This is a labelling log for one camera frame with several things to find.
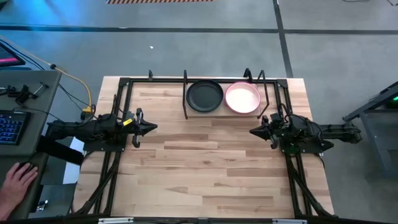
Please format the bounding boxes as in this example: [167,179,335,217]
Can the black aluminium rig frame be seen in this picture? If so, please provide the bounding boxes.
[70,68,335,218]

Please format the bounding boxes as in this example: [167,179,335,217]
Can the yellow cable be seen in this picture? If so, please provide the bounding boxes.
[0,34,95,114]

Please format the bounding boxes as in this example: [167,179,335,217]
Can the black desk clamp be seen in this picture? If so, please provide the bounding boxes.
[6,81,50,105]

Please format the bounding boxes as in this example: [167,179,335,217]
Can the white paper sheet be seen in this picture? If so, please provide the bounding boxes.
[63,138,85,185]

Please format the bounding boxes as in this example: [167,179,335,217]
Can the black computer mouse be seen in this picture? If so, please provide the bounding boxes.
[15,161,34,171]

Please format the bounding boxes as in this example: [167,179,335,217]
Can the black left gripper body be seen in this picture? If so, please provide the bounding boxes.
[119,108,145,149]

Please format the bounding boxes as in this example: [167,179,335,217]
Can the computer monitor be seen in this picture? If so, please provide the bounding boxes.
[0,42,27,68]

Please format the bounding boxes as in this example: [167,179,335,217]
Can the magenta plate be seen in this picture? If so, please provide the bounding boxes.
[224,82,262,115]

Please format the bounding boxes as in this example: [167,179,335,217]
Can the person's hand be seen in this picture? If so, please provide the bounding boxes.
[1,162,40,205]

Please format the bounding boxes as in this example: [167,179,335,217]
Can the black plate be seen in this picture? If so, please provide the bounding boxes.
[185,79,224,113]

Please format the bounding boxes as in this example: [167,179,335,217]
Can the person's forearm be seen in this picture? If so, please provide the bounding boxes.
[0,195,15,220]

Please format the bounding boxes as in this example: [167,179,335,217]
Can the silver table bracket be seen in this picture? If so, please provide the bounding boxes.
[98,217,134,224]
[272,218,308,224]

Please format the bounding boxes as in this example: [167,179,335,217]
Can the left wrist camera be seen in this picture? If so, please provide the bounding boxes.
[117,113,136,126]

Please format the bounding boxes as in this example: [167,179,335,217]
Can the black device green light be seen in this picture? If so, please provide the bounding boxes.
[384,91,398,110]

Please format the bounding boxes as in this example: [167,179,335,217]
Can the black backlit keyboard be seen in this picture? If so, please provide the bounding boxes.
[0,109,32,146]

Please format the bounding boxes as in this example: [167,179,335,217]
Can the grey metal stand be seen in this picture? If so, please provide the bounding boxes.
[341,80,398,180]

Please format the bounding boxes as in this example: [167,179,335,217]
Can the black cable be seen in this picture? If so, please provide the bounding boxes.
[0,39,94,110]

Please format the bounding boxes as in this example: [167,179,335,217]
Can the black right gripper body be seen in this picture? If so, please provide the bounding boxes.
[262,114,295,149]

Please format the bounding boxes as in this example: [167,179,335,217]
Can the black dish rack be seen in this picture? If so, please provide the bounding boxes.
[182,68,271,121]

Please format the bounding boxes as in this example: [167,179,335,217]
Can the grey desk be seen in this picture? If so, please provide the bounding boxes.
[0,70,63,220]

